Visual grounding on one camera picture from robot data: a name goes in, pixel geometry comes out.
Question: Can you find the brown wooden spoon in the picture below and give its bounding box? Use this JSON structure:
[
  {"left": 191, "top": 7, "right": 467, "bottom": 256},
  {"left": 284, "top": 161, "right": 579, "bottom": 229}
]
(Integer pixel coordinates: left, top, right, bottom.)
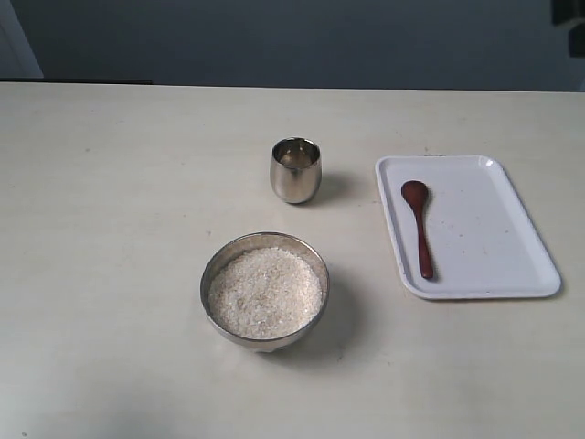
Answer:
[{"left": 401, "top": 180, "right": 434, "bottom": 280}]

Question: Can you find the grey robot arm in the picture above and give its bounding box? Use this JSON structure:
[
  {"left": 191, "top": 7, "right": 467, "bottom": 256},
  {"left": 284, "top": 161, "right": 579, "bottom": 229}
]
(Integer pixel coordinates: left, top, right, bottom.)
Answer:
[{"left": 550, "top": 0, "right": 585, "bottom": 59}]

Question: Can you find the small steel cup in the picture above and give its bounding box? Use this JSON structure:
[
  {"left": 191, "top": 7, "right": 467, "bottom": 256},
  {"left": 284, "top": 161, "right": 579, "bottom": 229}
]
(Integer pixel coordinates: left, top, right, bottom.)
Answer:
[{"left": 270, "top": 137, "right": 322, "bottom": 204}]

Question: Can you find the steel bowl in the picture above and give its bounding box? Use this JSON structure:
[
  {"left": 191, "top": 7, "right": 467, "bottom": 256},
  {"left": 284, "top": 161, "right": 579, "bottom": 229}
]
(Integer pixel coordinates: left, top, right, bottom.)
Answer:
[{"left": 199, "top": 231, "right": 330, "bottom": 353}]

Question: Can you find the white plastic tray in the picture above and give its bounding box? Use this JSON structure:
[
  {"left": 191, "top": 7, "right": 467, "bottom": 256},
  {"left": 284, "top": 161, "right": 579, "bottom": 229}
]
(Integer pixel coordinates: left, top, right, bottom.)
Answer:
[{"left": 375, "top": 155, "right": 561, "bottom": 301}]

